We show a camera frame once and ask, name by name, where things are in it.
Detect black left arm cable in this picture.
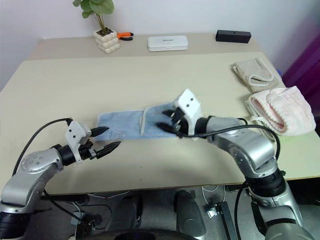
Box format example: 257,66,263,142
11,117,74,176

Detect black rectangular box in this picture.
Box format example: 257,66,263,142
215,29,252,45

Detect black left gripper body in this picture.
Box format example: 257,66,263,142
78,136,104,161

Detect dark grey rounded shape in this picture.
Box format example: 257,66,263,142
173,189,207,238
115,193,144,229

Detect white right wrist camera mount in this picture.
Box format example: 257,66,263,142
173,88,203,137

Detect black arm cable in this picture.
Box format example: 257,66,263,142
177,124,281,161
11,117,74,176

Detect pink folded towel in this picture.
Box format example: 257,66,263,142
244,85,317,137

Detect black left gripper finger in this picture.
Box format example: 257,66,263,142
96,140,122,159
90,126,110,138

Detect orange black pliers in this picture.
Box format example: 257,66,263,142
116,31,135,42

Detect thin white cable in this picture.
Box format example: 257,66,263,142
201,185,227,204

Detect black flat bar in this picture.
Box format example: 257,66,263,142
214,200,238,240

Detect beige folded towel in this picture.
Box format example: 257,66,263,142
230,57,285,94

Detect white flat case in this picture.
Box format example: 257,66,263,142
147,35,189,53

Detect green leafy plant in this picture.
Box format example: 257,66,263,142
72,0,116,34

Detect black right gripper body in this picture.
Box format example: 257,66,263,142
170,107,199,138

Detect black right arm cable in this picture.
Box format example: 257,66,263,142
177,124,281,161

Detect purple object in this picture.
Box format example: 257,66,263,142
276,31,320,102

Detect light blue towel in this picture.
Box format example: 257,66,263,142
95,102,199,142

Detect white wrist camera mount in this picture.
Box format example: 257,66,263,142
64,120,92,164
173,88,203,137

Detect white bubble plant pot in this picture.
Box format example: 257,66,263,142
93,27,122,55

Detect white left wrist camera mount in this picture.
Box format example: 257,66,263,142
64,120,92,164

